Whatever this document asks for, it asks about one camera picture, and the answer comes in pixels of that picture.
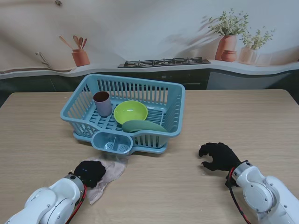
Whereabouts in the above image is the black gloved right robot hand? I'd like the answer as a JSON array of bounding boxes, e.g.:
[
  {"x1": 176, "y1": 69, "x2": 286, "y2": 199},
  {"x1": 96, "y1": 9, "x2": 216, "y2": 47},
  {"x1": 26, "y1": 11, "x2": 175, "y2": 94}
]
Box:
[{"x1": 198, "y1": 142, "x2": 242, "y2": 172}]

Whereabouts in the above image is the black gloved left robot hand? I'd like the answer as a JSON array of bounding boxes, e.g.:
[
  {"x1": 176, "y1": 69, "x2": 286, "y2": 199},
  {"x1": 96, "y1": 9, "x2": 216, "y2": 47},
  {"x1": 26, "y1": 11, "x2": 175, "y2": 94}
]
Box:
[{"x1": 73, "y1": 160, "x2": 107, "y2": 189}]

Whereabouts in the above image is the beige wiping cloth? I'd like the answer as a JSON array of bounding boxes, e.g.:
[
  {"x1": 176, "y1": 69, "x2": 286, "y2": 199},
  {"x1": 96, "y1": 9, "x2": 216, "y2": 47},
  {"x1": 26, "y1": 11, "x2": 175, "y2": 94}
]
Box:
[{"x1": 86, "y1": 155, "x2": 129, "y2": 205}]

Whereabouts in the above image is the purple plastic cup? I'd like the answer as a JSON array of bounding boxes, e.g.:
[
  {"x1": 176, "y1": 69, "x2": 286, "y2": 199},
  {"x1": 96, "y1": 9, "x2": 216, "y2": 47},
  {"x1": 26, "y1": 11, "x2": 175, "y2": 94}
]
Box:
[{"x1": 93, "y1": 91, "x2": 113, "y2": 117}]

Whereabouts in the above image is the pale green plate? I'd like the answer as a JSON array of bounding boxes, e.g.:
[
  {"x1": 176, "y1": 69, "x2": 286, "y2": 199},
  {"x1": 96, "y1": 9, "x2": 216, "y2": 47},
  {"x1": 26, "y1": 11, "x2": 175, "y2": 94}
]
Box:
[{"x1": 121, "y1": 120, "x2": 168, "y2": 148}]

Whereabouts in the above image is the lime green bowl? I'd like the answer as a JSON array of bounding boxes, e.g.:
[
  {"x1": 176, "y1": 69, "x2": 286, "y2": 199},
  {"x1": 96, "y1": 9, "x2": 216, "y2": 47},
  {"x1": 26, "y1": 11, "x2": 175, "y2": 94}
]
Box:
[{"x1": 114, "y1": 100, "x2": 149, "y2": 125}]

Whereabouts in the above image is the blue plastic dish rack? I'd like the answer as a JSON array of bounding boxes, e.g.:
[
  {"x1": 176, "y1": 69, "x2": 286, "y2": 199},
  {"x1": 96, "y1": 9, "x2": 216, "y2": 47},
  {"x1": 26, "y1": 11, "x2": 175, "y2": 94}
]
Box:
[{"x1": 59, "y1": 73, "x2": 186, "y2": 156}]

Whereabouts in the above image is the printed kitchen backdrop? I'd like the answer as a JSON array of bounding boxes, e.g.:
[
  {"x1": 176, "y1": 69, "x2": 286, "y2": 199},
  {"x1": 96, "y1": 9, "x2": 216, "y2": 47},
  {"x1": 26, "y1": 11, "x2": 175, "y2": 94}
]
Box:
[{"x1": 0, "y1": 0, "x2": 299, "y2": 108}]

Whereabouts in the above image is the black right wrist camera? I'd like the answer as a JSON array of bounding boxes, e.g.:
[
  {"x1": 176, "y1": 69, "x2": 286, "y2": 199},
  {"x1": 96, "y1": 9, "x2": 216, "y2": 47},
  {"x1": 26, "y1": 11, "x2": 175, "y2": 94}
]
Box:
[{"x1": 224, "y1": 175, "x2": 239, "y2": 189}]

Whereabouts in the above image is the red black left arm cable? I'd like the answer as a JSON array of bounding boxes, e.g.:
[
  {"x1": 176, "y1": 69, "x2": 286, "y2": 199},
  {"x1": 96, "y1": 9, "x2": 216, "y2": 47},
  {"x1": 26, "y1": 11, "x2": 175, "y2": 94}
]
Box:
[{"x1": 67, "y1": 185, "x2": 88, "y2": 224}]

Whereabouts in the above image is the red black arm cable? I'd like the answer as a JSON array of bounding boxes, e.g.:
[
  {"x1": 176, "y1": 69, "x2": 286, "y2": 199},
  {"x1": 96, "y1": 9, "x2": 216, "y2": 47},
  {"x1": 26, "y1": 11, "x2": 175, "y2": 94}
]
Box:
[
  {"x1": 67, "y1": 185, "x2": 88, "y2": 224},
  {"x1": 228, "y1": 168, "x2": 252, "y2": 224}
]

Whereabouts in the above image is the red black right arm cable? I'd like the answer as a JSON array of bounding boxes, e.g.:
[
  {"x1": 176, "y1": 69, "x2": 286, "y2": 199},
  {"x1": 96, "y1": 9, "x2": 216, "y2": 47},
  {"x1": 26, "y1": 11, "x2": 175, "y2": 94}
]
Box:
[{"x1": 228, "y1": 168, "x2": 252, "y2": 224}]

